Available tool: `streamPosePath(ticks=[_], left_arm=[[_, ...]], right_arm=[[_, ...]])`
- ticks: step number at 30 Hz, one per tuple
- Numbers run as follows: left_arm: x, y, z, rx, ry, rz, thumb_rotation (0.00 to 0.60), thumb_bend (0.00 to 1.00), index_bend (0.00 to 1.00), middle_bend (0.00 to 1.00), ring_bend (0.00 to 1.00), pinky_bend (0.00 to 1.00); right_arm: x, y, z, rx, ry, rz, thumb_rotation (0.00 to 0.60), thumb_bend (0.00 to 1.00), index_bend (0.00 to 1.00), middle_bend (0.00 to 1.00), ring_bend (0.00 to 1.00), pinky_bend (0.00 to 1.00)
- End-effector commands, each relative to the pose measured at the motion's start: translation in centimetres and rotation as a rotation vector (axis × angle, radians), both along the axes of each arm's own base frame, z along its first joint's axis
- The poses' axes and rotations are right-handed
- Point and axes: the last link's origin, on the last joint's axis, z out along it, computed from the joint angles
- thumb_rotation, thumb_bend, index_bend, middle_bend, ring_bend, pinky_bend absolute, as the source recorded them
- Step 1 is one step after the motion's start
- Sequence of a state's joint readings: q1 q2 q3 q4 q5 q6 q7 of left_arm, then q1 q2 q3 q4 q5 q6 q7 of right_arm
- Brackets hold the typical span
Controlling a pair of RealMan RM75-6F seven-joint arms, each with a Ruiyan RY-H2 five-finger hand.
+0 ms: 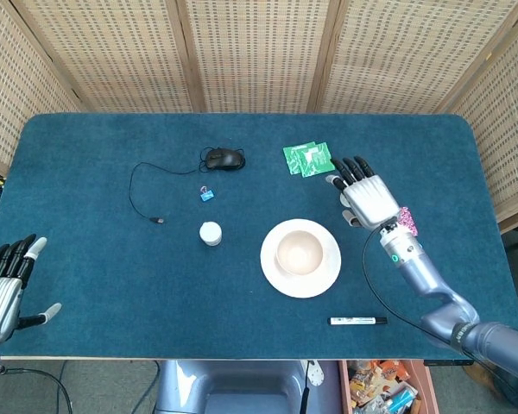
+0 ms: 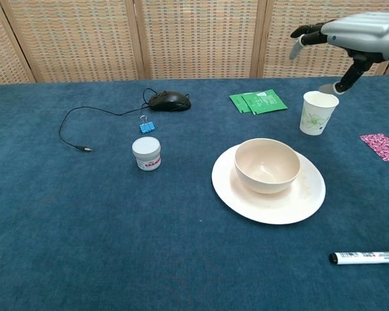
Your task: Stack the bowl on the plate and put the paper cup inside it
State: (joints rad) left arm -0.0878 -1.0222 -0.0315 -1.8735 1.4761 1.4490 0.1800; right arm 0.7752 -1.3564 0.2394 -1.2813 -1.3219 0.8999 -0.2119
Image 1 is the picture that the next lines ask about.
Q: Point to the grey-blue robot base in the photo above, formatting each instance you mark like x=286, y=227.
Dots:
x=241, y=388

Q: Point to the pink patterned packet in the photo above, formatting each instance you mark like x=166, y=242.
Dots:
x=408, y=220

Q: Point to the small beige bowl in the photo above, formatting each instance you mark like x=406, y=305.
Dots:
x=300, y=253

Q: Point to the black computer mouse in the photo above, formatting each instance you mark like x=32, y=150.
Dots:
x=224, y=158

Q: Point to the woven folding screen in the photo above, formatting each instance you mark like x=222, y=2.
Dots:
x=259, y=52

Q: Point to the white round plate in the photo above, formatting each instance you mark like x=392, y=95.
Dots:
x=302, y=286

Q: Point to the box of snacks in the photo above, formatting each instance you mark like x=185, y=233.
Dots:
x=384, y=388

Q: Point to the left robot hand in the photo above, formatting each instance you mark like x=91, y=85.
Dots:
x=2, y=289

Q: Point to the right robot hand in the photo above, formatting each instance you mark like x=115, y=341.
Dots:
x=369, y=200

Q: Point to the white perforated bracket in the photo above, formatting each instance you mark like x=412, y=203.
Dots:
x=316, y=373

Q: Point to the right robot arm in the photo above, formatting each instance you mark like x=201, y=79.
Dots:
x=431, y=280

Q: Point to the blue tablecloth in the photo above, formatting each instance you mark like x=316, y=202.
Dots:
x=112, y=280

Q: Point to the white jar red label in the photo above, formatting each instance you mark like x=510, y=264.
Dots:
x=210, y=233

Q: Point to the blue binder clip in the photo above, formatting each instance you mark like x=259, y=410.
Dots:
x=207, y=196

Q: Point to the green sachet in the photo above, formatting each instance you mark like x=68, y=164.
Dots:
x=291, y=157
x=317, y=164

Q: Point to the white marker black cap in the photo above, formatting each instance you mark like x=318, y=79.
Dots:
x=354, y=321

